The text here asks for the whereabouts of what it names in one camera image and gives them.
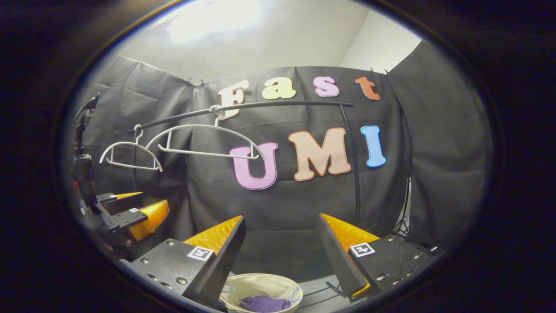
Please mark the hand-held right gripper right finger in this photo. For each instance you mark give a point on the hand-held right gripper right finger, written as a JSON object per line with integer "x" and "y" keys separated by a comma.
{"x": 336, "y": 256}

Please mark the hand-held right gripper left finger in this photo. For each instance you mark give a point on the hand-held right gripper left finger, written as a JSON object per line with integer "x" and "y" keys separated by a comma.
{"x": 223, "y": 265}

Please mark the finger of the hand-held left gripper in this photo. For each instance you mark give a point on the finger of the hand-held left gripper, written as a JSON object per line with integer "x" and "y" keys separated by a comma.
{"x": 124, "y": 203}
{"x": 150, "y": 219}

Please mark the cream laundry hamper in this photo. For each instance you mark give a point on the cream laundry hamper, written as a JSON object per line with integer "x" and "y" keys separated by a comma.
{"x": 260, "y": 284}

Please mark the purple ribbed shirt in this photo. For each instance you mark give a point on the purple ribbed shirt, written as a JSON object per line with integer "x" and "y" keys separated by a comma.
{"x": 265, "y": 303}

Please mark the white plastic hanger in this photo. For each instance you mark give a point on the white plastic hanger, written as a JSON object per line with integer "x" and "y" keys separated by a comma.
{"x": 130, "y": 143}
{"x": 216, "y": 109}

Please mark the black clothes rack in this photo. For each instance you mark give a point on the black clothes rack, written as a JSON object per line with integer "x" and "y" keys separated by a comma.
{"x": 282, "y": 104}

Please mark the black tripod stand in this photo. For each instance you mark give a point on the black tripod stand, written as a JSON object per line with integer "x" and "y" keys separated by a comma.
{"x": 403, "y": 226}

